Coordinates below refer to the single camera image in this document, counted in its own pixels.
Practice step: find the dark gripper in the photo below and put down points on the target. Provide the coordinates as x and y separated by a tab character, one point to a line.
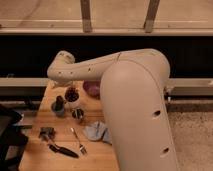
72	97

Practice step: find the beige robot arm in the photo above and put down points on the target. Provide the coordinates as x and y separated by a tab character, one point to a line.
132	98

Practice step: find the blue plastic cup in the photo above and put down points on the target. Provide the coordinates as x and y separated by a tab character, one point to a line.
58	107

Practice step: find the small dark metal cup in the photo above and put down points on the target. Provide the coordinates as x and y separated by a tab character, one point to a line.
78	115

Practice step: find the purple bowl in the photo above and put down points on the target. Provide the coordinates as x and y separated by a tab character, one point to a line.
92	88

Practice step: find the blue crumpled cloth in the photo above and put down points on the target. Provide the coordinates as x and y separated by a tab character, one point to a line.
97	131

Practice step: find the silver fork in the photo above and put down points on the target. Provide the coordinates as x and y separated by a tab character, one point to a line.
81	146

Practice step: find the black chair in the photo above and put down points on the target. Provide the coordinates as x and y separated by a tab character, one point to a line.
12	140

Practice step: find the black handled knife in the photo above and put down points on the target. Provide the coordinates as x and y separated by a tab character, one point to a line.
63	151

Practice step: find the horizontal metal rail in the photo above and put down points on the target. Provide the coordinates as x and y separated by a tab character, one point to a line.
42	82

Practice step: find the left metal frame post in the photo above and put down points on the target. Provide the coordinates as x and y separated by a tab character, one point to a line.
86	16

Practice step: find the metal frame post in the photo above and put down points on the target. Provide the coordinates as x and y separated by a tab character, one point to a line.
151	15
86	16

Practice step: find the right metal frame post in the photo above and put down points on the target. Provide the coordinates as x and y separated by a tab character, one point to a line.
151	15

